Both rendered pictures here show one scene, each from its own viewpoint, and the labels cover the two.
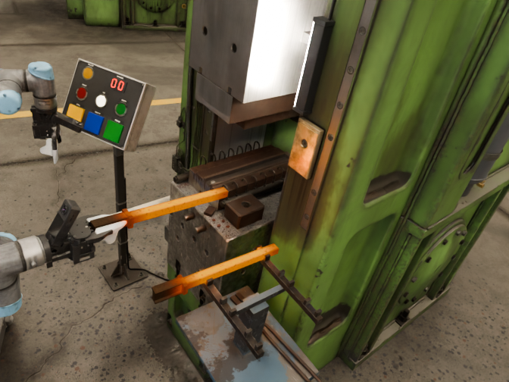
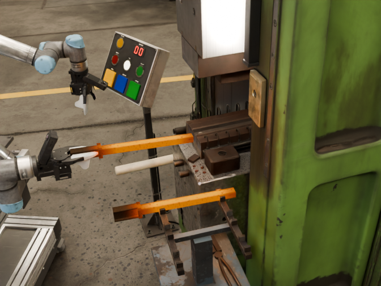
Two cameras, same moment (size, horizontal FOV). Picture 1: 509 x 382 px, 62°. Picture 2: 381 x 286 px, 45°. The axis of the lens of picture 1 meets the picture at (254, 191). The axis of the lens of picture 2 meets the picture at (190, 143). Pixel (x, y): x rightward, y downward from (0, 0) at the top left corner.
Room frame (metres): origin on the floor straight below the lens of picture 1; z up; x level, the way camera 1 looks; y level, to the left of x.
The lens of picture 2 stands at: (-0.13, -0.58, 2.00)
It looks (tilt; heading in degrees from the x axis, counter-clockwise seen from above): 34 degrees down; 29
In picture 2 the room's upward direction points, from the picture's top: 3 degrees counter-clockwise
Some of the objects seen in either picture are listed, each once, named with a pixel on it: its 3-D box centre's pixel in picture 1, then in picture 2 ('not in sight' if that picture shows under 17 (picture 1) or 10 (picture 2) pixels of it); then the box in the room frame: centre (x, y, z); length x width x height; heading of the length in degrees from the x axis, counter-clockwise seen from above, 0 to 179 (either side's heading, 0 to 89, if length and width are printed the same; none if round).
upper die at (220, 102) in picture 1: (261, 88); (241, 47); (1.42, 0.04, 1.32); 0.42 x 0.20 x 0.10; 135
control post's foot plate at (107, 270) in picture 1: (123, 267); (158, 217); (1.60, 0.65, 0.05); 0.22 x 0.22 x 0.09; 45
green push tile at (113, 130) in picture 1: (113, 131); (134, 90); (1.45, 0.60, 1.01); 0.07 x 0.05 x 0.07; 70
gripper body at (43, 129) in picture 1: (46, 120); (80, 80); (1.32, 0.80, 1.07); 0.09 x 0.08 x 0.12; 111
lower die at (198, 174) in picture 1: (247, 172); (240, 127); (1.42, 0.04, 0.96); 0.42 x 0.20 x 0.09; 135
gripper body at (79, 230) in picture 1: (67, 243); (52, 164); (0.73, 0.43, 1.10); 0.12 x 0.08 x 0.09; 135
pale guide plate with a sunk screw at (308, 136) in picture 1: (304, 148); (257, 98); (1.14, -0.13, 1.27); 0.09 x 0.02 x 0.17; 45
